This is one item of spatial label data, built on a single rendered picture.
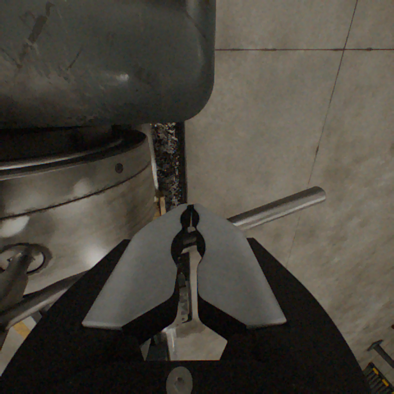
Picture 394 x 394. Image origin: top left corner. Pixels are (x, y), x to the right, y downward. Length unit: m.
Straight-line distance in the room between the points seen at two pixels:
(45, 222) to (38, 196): 0.03
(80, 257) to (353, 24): 2.11
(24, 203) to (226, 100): 1.41
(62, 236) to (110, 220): 0.05
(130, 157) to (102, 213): 0.07
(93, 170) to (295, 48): 1.69
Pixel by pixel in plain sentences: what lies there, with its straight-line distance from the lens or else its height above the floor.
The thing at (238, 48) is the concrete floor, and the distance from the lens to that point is 1.56.
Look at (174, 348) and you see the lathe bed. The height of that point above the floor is 0.87.
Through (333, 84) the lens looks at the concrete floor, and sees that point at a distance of 2.04.
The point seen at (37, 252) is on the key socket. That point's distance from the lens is 0.24.
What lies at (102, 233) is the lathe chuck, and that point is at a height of 1.21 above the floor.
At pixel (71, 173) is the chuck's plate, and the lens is 0.20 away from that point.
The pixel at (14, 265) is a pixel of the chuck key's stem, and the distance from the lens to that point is 0.23.
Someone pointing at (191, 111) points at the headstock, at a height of 1.23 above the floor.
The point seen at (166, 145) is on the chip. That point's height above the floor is 0.60.
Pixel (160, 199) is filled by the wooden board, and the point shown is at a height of 0.90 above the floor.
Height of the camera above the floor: 1.39
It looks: 59 degrees down
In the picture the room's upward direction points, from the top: 151 degrees clockwise
